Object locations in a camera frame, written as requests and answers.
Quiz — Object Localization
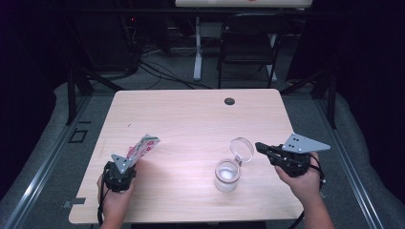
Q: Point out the pink printed clear plastic bag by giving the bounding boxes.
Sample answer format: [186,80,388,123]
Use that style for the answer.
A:
[126,133,161,169]

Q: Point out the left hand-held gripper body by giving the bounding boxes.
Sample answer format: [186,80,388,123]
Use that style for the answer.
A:
[102,154,138,194]

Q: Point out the black metal stand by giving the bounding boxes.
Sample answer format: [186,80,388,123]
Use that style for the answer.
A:
[279,68,339,130]
[64,68,124,127]

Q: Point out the person's left hand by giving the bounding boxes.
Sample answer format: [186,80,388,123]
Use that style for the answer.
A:
[96,176,136,220]

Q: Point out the light desk with white legs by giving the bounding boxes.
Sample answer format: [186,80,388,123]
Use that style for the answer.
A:
[174,0,315,83]

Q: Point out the black folding chair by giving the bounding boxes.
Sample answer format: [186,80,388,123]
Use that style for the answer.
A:
[217,12,289,90]

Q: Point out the dark equipment box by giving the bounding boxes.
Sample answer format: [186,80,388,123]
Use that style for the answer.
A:
[75,12,141,73]

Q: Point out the grey tape strip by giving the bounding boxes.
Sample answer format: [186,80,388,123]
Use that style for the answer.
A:
[62,197,87,210]

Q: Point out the black floor cables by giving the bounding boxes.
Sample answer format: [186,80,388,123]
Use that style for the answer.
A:
[138,59,212,91]

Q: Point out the clear jar with beige lid ring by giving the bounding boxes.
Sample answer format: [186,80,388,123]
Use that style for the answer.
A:
[213,136,255,194]

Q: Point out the hand-held gripper black cable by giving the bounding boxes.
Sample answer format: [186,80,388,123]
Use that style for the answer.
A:
[96,171,112,227]
[288,152,327,229]

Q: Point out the right hand-held gripper black cable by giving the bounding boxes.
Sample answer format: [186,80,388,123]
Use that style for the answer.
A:
[288,152,327,229]

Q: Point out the metal floor rail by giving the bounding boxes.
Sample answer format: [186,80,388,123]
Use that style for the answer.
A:
[0,94,94,229]
[314,94,387,229]

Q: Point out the person's right hand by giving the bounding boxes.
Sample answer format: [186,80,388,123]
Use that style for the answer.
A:
[273,154,324,206]

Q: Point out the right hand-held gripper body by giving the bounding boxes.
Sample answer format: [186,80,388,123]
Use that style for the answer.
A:
[269,132,331,178]

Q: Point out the left hand-held gripper black cable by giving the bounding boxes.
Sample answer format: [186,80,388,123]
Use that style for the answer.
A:
[96,171,112,227]

